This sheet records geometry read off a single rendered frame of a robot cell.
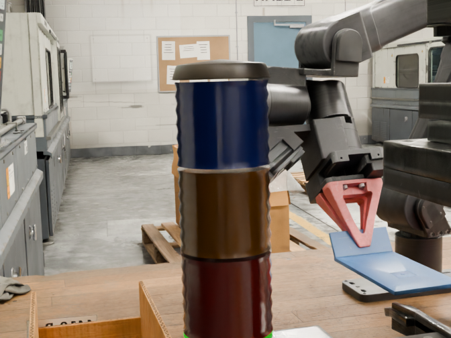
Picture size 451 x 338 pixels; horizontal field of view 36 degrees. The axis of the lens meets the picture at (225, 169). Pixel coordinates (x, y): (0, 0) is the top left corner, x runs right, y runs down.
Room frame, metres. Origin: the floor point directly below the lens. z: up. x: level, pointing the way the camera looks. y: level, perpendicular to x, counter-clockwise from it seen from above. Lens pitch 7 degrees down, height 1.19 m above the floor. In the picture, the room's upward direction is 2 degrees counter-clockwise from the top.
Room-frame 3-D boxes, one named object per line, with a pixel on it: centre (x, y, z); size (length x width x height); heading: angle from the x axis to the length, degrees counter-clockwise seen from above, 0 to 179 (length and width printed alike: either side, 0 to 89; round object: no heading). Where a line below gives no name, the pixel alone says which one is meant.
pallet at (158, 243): (4.54, 0.00, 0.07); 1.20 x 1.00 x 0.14; 15
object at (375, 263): (0.70, -0.17, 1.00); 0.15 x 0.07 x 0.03; 14
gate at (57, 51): (7.29, 1.68, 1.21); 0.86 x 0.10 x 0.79; 11
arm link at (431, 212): (0.91, -0.25, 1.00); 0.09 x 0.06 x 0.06; 25
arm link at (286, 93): (0.83, -0.09, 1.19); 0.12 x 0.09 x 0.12; 115
